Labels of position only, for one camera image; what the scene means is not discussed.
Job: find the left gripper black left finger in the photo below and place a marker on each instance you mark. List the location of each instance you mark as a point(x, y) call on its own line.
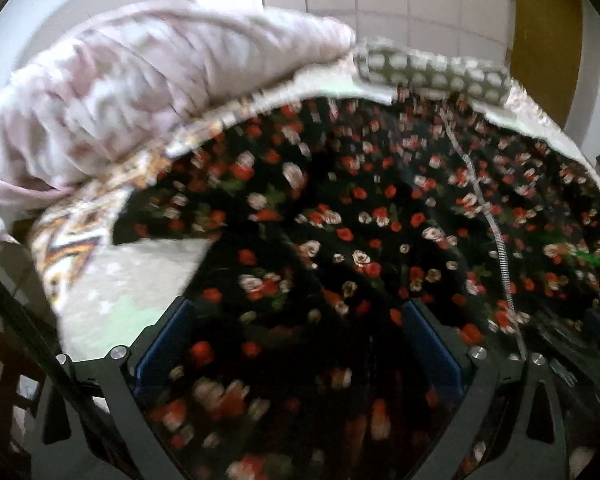
point(119, 388)

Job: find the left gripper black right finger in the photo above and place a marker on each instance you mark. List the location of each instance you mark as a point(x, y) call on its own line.
point(506, 419)

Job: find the black floral garment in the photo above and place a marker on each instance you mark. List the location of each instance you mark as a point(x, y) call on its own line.
point(354, 247)

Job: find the patchwork quilted bedspread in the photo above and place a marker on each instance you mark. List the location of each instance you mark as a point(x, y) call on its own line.
point(119, 290)

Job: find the pink white duvet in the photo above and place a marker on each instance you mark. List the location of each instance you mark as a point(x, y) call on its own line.
point(134, 74)

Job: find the olive white-dotted pillow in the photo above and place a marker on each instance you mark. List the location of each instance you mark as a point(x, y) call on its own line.
point(382, 61)

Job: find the brown wooden door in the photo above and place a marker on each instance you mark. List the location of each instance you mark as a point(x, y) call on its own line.
point(546, 52)

